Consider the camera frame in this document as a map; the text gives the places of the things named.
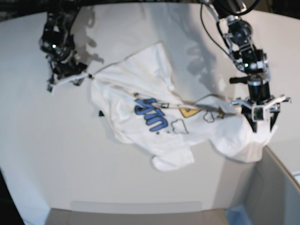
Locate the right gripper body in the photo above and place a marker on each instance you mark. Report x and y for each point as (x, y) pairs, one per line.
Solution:
(70, 72)

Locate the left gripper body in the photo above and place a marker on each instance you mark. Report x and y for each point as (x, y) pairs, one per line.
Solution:
(261, 111)

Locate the white printed t-shirt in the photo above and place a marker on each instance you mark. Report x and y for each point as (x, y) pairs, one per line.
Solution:
(138, 99)

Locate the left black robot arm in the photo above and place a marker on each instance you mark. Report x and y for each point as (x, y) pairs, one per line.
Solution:
(236, 34)

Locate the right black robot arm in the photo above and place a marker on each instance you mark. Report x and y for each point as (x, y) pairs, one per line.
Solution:
(58, 44)

